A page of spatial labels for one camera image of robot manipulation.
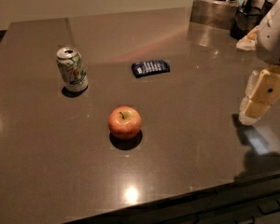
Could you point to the white green soda can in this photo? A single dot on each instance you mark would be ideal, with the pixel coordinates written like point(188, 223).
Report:
point(72, 69)

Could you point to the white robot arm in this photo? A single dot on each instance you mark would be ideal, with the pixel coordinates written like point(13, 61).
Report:
point(263, 87)

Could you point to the black wire basket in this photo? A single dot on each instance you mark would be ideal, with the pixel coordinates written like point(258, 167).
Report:
point(246, 18)

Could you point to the dark drawer handle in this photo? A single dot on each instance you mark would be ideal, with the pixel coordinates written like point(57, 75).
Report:
point(269, 208)

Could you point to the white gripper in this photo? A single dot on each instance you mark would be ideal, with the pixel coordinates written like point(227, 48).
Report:
point(274, 44)

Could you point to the white crumpled napkin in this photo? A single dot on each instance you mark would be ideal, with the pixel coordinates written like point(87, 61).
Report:
point(248, 42)

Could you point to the stainless steel container base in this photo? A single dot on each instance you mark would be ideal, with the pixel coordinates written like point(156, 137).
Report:
point(213, 13)

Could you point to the blue rxbar snack bar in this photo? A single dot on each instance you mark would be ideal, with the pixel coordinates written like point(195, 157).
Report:
point(148, 68)

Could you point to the red yellow apple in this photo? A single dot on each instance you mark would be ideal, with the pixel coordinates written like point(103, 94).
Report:
point(124, 123)

